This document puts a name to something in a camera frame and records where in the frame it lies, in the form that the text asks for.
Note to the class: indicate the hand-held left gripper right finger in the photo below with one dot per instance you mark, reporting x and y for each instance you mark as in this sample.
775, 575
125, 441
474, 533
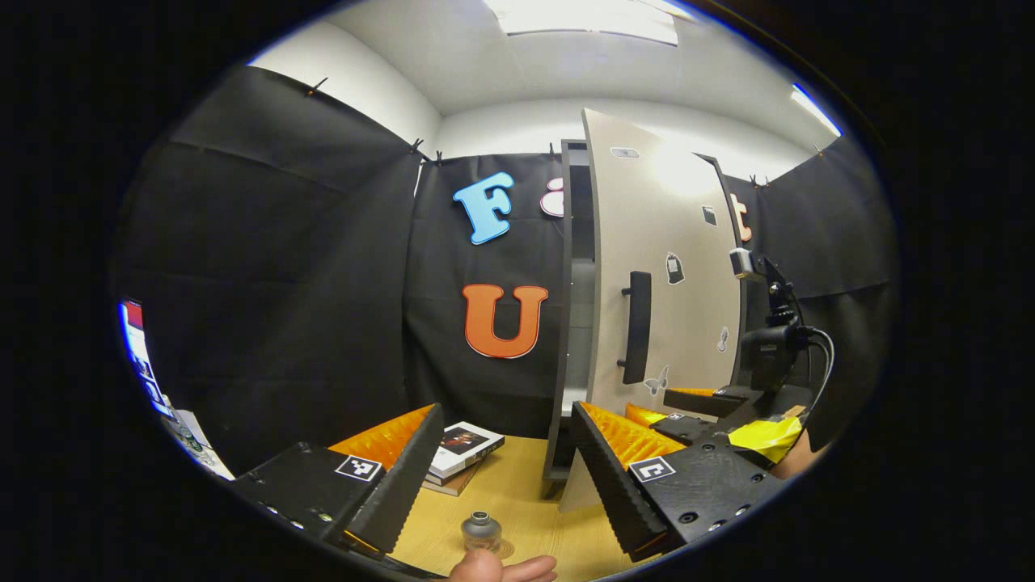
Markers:
618, 485

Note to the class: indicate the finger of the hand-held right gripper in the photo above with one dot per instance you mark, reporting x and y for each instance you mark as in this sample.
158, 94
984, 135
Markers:
703, 400
687, 427

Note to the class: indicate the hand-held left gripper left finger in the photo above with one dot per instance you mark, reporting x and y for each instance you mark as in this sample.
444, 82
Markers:
404, 485

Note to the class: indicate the silver bottle with colourful label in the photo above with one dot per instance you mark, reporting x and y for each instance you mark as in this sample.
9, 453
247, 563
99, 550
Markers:
482, 529

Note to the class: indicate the beige cabinet door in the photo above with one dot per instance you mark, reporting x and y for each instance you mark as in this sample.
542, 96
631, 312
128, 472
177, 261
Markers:
655, 210

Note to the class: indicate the brown book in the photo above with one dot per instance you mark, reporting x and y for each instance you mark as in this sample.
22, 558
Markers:
457, 487

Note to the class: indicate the white book with portrait cover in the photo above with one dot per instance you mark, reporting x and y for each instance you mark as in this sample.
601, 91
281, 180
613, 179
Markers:
465, 449

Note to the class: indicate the yellow crumpled sheet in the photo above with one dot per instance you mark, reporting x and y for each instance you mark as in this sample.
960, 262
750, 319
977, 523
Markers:
764, 438

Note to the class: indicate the black backdrop cloth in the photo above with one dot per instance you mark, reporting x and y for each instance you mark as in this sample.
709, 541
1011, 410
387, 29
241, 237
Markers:
283, 283

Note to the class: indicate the narrow ceiling light panel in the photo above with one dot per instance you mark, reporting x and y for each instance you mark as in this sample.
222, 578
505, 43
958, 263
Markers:
817, 109

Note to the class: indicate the colourful printed sheets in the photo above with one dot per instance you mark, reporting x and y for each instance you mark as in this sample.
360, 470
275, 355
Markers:
141, 356

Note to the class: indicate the wide ceiling light panel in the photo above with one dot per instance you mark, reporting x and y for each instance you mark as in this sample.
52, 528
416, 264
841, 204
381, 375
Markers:
582, 20

